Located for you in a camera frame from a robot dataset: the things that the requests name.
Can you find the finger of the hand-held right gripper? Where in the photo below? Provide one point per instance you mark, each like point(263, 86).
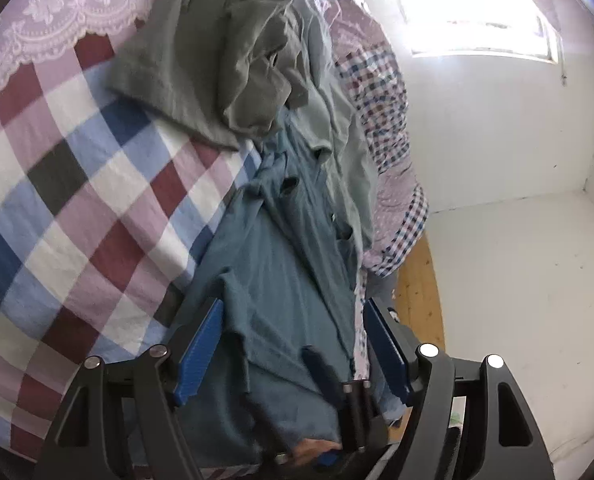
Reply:
point(272, 430)
point(357, 415)

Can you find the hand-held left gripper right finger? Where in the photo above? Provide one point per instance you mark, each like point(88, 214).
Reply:
point(389, 355)

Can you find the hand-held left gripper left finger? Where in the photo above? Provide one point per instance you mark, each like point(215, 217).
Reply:
point(199, 355)

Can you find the teal blue t-shirt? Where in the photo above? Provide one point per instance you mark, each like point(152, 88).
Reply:
point(277, 285)

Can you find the grey t-shirt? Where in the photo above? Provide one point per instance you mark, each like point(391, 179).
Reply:
point(212, 60)

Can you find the blue plush cushion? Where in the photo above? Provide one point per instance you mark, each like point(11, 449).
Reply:
point(379, 295)

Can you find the wooden headboard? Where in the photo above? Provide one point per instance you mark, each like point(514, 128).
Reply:
point(419, 295)

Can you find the purple dotted checked pillow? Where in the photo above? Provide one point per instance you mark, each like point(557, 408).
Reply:
point(402, 225)

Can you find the light grey-green sweatshirt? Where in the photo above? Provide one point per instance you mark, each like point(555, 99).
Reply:
point(347, 160)

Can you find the checked bed sheet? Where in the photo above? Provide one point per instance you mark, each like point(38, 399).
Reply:
point(77, 185)

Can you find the checked purple duvet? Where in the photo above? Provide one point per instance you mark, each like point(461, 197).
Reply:
point(367, 60)

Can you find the window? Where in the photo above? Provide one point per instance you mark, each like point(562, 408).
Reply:
point(477, 20)

